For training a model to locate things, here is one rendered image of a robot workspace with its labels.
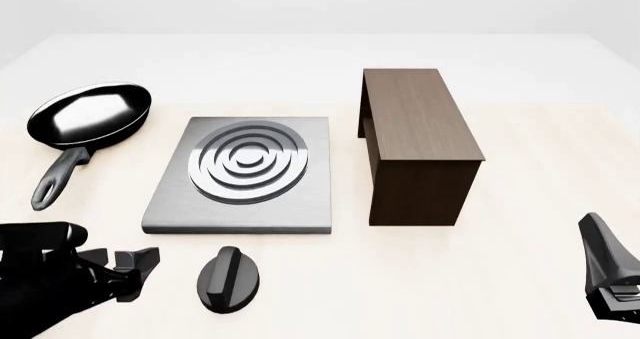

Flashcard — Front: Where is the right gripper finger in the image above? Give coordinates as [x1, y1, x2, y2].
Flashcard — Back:
[577, 211, 640, 292]

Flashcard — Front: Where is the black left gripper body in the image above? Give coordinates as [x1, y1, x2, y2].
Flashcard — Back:
[74, 258, 142, 303]

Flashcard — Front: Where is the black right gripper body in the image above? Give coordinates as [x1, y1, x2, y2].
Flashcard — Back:
[584, 281, 640, 322]

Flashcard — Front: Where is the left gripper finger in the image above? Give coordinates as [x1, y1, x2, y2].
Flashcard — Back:
[76, 246, 109, 277]
[113, 246, 161, 280]

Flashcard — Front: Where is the round black stove knob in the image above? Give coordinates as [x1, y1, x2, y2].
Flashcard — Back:
[197, 245, 261, 314]

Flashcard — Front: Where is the flat grey stove plate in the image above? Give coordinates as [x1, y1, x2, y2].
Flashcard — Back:
[141, 116, 334, 236]

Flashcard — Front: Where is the black frying pan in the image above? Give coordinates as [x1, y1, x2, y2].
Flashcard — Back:
[27, 81, 153, 212]

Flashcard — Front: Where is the dark brown wooden cabinet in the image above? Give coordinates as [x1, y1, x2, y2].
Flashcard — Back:
[357, 67, 486, 227]

